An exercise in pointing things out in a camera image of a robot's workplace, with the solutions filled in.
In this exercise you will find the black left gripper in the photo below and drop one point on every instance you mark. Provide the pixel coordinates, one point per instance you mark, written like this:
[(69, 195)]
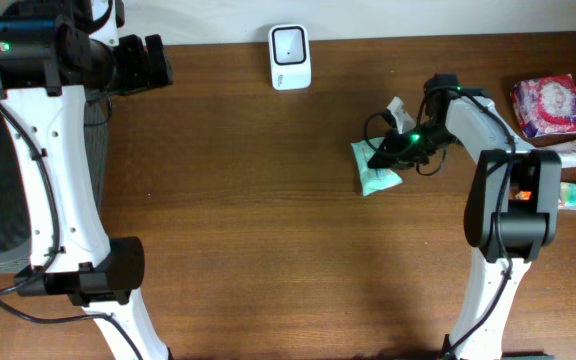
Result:
[(141, 76)]

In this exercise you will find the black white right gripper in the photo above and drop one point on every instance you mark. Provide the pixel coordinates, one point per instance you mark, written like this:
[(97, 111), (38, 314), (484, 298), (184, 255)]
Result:
[(395, 157)]

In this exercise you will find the grey plastic mesh basket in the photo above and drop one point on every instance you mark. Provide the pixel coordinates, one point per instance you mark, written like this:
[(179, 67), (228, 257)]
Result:
[(47, 196)]

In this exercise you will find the orange tissue packet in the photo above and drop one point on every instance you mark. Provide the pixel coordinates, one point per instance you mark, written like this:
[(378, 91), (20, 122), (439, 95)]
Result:
[(522, 195)]

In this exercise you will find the teal snack bag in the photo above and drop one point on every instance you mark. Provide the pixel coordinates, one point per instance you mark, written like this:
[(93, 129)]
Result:
[(372, 180)]

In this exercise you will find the white barcode scanner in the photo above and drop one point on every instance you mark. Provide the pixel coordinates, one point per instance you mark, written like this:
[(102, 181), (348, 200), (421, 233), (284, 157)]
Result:
[(290, 60)]

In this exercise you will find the purple tissue pack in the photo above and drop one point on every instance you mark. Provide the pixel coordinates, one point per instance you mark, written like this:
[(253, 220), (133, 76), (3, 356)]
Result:
[(545, 106)]

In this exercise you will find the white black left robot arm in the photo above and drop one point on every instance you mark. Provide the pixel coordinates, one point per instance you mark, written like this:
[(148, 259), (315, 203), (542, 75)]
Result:
[(57, 57)]

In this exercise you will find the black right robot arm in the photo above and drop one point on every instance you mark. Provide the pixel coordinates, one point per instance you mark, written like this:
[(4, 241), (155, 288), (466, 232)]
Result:
[(512, 207)]

